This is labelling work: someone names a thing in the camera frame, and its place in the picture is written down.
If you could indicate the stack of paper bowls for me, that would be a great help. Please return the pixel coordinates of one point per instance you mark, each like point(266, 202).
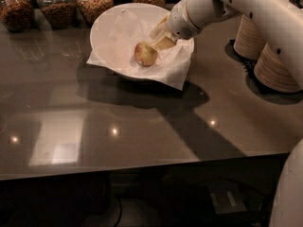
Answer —
point(272, 72)
point(249, 42)

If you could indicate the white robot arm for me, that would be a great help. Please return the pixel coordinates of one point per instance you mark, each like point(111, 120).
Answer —
point(281, 25)

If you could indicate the front stack of paper bowls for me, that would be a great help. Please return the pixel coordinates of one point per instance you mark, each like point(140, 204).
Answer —
point(272, 72)

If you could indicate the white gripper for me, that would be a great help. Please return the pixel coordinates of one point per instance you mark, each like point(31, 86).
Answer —
point(179, 22)

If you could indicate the dark box under table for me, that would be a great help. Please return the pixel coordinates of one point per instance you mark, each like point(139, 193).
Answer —
point(216, 201)

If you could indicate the white bowl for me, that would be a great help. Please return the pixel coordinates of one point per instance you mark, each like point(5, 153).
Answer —
point(120, 32)

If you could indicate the black rubber mat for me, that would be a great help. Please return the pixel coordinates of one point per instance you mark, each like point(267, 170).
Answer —
point(255, 86)

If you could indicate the white paper napkin liner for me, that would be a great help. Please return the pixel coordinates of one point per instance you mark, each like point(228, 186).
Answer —
point(173, 66)

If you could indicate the glass jar of dark cereal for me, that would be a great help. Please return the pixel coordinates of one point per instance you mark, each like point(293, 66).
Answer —
point(17, 15)

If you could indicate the rear stack of paper bowls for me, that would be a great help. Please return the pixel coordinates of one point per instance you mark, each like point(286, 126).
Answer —
point(249, 42)

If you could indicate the yellow-red apple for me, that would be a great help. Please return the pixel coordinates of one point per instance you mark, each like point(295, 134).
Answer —
point(145, 55)

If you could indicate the glass jar half-full of granola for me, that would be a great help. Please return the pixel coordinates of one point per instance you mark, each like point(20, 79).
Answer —
point(61, 14)

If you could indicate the glass jar of colourful cereal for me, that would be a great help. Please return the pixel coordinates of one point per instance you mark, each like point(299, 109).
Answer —
point(91, 9)

